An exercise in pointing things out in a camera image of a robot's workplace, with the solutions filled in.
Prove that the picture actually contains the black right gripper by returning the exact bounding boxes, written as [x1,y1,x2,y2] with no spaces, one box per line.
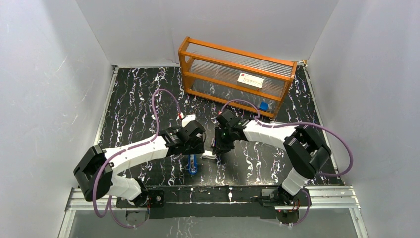
[212,127,234,156]

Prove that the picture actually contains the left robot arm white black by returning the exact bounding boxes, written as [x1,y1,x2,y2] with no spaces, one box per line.
[73,120,205,206]

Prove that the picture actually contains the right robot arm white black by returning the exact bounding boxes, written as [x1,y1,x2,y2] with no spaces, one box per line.
[213,110,331,205]

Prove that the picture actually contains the small blue box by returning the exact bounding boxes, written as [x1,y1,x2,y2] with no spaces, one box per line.
[258,102,269,112]

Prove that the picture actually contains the white cardboard box red labels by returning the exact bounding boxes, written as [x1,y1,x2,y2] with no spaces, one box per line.
[237,73,264,91]

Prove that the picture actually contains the orange wooden shelf rack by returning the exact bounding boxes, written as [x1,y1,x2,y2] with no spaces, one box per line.
[178,36,298,119]

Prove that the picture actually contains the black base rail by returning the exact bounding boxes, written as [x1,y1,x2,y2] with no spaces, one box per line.
[144,185,311,220]

